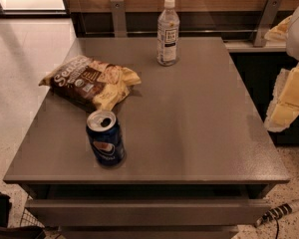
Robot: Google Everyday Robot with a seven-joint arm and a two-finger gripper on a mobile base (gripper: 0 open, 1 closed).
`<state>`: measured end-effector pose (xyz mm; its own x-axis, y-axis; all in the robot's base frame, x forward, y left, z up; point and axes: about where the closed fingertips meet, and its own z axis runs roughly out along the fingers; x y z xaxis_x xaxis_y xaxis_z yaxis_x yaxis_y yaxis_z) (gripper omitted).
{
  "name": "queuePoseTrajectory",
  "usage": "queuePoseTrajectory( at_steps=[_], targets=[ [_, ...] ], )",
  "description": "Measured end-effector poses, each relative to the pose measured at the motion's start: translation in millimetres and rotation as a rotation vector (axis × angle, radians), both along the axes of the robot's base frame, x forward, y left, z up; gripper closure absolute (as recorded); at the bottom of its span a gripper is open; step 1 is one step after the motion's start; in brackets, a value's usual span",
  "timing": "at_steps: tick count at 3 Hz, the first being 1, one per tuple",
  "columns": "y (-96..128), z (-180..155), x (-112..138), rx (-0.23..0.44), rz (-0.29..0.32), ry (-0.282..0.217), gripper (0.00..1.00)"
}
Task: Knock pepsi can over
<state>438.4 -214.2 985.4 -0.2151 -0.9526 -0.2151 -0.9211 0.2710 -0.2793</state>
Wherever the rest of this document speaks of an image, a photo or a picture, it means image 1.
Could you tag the right metal bracket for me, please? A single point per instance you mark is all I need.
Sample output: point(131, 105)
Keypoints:
point(267, 17)

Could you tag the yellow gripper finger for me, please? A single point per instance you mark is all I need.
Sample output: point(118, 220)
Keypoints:
point(284, 108)
point(279, 32)

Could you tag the wire basket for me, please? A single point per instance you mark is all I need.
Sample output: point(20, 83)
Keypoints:
point(28, 219)

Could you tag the blue pepsi can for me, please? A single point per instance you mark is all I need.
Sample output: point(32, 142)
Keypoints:
point(105, 137)

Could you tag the metal bracket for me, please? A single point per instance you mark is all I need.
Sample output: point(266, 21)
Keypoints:
point(119, 18)
point(267, 17)

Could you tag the grey cabinet with drawers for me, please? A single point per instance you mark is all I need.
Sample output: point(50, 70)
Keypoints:
point(199, 161)

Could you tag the clear plastic water bottle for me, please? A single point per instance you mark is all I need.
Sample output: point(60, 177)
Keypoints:
point(167, 34)

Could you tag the left metal bracket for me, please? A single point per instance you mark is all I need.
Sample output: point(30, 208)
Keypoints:
point(119, 18)

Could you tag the brown and yellow chip bag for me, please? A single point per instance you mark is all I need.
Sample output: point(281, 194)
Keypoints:
point(92, 83)

